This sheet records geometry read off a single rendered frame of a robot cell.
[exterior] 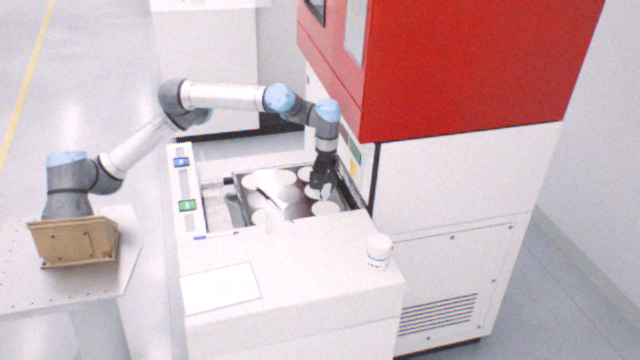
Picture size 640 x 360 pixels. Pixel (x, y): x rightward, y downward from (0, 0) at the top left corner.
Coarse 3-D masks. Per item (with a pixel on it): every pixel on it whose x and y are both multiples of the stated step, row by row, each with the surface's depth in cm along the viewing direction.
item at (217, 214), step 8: (224, 200) 195; (208, 208) 191; (216, 208) 191; (224, 208) 191; (208, 216) 187; (216, 216) 188; (224, 216) 188; (208, 224) 184; (216, 224) 184; (224, 224) 184
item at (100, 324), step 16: (96, 304) 185; (112, 304) 192; (80, 320) 187; (96, 320) 188; (112, 320) 194; (80, 336) 193; (96, 336) 192; (112, 336) 197; (80, 352) 207; (96, 352) 197; (112, 352) 201; (128, 352) 211
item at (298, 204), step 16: (240, 176) 204; (240, 192) 197; (256, 192) 197; (272, 192) 197; (288, 192) 198; (304, 192) 198; (336, 192) 199; (256, 208) 189; (288, 208) 190; (304, 208) 191
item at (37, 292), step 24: (120, 216) 194; (0, 240) 182; (24, 240) 182; (120, 240) 184; (0, 264) 173; (24, 264) 174; (96, 264) 175; (120, 264) 175; (0, 288) 165; (24, 288) 166; (48, 288) 166; (72, 288) 166; (96, 288) 167; (120, 288) 167; (0, 312) 158; (24, 312) 159; (48, 312) 163
